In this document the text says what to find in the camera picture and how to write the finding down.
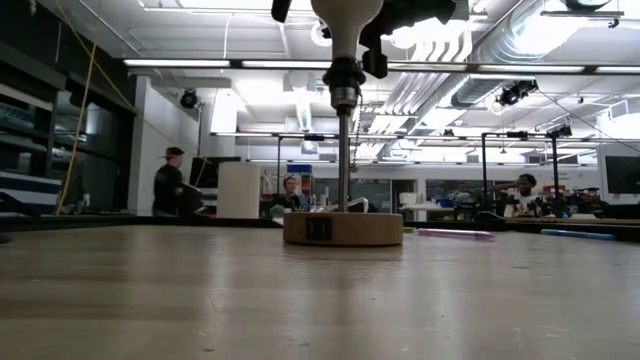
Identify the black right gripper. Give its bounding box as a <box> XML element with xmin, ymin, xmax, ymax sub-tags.
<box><xmin>358</xmin><ymin>0</ymin><xmax>472</xmax><ymax>52</ymax></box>

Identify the white lightbulb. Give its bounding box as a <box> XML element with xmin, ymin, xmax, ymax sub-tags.
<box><xmin>309</xmin><ymin>0</ymin><xmax>385</xmax><ymax>62</ymax></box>

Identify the wooden base lamp with socket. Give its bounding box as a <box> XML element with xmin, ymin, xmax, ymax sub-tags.
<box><xmin>281</xmin><ymin>55</ymin><xmax>405</xmax><ymax>248</ymax></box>

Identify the person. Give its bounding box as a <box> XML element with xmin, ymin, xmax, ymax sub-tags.
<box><xmin>494</xmin><ymin>172</ymin><xmax>541</xmax><ymax>219</ymax></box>
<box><xmin>151</xmin><ymin>145</ymin><xmax>188</xmax><ymax>218</ymax></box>
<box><xmin>275</xmin><ymin>174</ymin><xmax>311</xmax><ymax>212</ymax></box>

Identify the purple pen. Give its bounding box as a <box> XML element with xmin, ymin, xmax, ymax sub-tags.
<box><xmin>416</xmin><ymin>227</ymin><xmax>496</xmax><ymax>241</ymax></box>

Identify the long ceiling light strip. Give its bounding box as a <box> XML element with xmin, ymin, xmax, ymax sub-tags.
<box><xmin>122</xmin><ymin>58</ymin><xmax>640</xmax><ymax>75</ymax></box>

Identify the black monitor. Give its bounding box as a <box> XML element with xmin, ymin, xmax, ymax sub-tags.
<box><xmin>188</xmin><ymin>155</ymin><xmax>243</xmax><ymax>191</ymax></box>
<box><xmin>603</xmin><ymin>154</ymin><xmax>640</xmax><ymax>196</ymax></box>

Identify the blue pen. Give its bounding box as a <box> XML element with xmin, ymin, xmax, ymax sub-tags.
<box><xmin>540</xmin><ymin>228</ymin><xmax>617</xmax><ymax>242</ymax></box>

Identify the dark shelving unit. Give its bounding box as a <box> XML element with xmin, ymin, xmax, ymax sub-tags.
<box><xmin>0</xmin><ymin>39</ymin><xmax>137</xmax><ymax>217</ymax></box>

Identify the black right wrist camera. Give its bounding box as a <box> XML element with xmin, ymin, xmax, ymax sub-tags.
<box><xmin>361</xmin><ymin>48</ymin><xmax>390</xmax><ymax>80</ymax></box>

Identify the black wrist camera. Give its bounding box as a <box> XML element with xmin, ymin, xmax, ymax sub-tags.
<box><xmin>270</xmin><ymin>0</ymin><xmax>294</xmax><ymax>24</ymax></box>
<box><xmin>361</xmin><ymin>48</ymin><xmax>390</xmax><ymax>80</ymax></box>

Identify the white hanging ring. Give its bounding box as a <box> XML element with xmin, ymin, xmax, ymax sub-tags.
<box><xmin>309</xmin><ymin>19</ymin><xmax>335</xmax><ymax>49</ymax></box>

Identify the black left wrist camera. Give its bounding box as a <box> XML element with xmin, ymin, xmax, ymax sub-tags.
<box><xmin>270</xmin><ymin>0</ymin><xmax>294</xmax><ymax>24</ymax></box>

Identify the background black frame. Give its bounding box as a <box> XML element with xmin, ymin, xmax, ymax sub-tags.
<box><xmin>276</xmin><ymin>132</ymin><xmax>352</xmax><ymax>221</ymax></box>
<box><xmin>481</xmin><ymin>130</ymin><xmax>562</xmax><ymax>217</ymax></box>

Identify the clear bundled lamp cord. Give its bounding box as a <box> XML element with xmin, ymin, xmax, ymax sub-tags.
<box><xmin>319</xmin><ymin>195</ymin><xmax>372</xmax><ymax>215</ymax></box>

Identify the yellow cable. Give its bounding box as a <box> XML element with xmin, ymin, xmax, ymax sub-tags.
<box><xmin>53</xmin><ymin>0</ymin><xmax>142</xmax><ymax>216</ymax></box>

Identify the black aluminium table frame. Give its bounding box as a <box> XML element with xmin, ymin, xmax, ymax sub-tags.
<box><xmin>0</xmin><ymin>213</ymin><xmax>640</xmax><ymax>244</ymax></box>

